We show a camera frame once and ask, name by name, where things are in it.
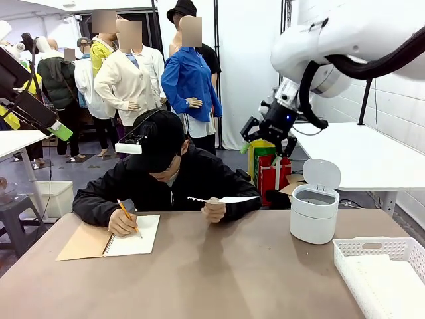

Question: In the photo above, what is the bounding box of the large white table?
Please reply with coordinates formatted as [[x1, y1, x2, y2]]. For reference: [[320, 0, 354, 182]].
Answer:
[[292, 122, 425, 217]]

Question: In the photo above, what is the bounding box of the cream jacket mannequin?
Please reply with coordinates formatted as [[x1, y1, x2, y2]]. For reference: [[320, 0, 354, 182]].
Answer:
[[94, 18, 167, 129]]

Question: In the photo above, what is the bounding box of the person's right forearm black sleeve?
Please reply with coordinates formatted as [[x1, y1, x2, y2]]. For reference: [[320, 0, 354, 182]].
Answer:
[[72, 189, 135, 229]]

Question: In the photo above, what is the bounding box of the yellow jacket mannequin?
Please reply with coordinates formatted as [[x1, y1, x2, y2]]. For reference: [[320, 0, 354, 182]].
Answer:
[[89, 9, 119, 79]]

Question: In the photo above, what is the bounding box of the black background camera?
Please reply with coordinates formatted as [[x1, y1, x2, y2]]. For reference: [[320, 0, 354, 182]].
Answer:
[[21, 32, 39, 54]]

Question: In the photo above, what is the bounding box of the black t-shirt mannequin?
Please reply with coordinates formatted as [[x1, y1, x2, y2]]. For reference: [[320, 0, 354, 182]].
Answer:
[[195, 43, 222, 100]]

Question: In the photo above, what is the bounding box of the stack of white paper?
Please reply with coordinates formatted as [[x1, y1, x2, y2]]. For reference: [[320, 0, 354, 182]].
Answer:
[[345, 254, 425, 319]]

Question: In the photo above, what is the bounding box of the glass bowl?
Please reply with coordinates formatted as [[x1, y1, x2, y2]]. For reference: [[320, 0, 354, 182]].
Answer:
[[0, 181, 18, 205]]

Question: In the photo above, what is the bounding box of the blue shirt mannequin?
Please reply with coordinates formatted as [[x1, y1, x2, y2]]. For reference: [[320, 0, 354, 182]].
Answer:
[[161, 15, 223, 156]]

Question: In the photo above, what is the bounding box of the red bag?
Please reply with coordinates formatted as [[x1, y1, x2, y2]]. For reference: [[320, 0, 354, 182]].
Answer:
[[258, 154, 293, 207]]

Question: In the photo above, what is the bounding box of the white perforated plastic basket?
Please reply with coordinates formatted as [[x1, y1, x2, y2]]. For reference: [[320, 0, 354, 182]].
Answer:
[[332, 236, 425, 319]]

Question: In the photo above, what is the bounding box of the black stool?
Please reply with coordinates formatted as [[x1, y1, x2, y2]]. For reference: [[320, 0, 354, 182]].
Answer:
[[0, 194, 46, 260]]

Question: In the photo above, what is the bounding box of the white paper sheet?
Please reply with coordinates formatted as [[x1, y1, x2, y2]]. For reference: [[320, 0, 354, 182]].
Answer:
[[187, 195, 261, 204]]

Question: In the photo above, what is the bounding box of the small white table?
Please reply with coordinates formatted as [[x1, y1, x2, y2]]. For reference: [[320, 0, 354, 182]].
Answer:
[[0, 129, 50, 220]]

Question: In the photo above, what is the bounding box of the black baseball cap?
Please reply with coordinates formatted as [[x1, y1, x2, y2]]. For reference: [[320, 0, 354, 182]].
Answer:
[[127, 108, 187, 173]]

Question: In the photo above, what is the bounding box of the yellow green bag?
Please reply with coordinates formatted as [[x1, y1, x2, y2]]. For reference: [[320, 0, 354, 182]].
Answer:
[[248, 139, 278, 187]]

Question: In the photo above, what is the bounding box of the black bucket hat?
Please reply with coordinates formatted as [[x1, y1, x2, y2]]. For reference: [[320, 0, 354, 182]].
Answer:
[[166, 0, 197, 24]]

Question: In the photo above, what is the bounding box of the black backdrop stand pole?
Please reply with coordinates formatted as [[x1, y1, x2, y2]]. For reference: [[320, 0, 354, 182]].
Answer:
[[212, 0, 224, 150], [280, 0, 292, 37]]

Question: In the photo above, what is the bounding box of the person's left hand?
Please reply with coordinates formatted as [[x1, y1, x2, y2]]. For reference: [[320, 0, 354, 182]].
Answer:
[[201, 197, 227, 224]]

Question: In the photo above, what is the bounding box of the person's right hand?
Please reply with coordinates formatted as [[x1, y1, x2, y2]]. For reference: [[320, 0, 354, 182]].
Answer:
[[108, 208, 140, 237]]

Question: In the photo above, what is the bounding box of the person's black jacket torso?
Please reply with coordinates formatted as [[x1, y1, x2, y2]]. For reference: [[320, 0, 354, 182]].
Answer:
[[72, 139, 263, 227]]

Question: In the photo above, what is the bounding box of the person's left forearm black sleeve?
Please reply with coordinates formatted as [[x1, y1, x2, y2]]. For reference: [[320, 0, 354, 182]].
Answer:
[[222, 189, 263, 222]]

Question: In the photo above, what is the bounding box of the white storage box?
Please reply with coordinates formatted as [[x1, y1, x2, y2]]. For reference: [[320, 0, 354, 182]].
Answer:
[[31, 181, 74, 219]]

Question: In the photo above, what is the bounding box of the yellow pencil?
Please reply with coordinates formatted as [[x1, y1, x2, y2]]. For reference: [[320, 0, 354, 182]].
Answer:
[[116, 198, 143, 239]]

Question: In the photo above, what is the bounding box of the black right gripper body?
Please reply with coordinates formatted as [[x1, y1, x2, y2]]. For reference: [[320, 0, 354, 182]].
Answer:
[[258, 98, 299, 146]]

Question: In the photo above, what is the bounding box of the brown cardboard box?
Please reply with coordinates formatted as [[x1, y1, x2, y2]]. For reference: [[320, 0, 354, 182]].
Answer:
[[278, 174, 308, 197]]

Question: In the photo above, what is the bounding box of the spiral notebook brown cover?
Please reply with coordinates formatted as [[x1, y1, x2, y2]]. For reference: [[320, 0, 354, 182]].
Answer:
[[55, 214, 161, 262]]

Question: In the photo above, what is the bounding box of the yellow garment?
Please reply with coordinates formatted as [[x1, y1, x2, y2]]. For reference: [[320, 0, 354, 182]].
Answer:
[[0, 71, 44, 131]]

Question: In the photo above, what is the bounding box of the white head-mounted camera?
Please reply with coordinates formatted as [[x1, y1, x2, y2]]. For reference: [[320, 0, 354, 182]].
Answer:
[[114, 131, 149, 156]]

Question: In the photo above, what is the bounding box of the white lidded trash bin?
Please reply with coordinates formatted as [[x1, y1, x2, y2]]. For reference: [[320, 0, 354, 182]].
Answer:
[[289, 158, 342, 245]]

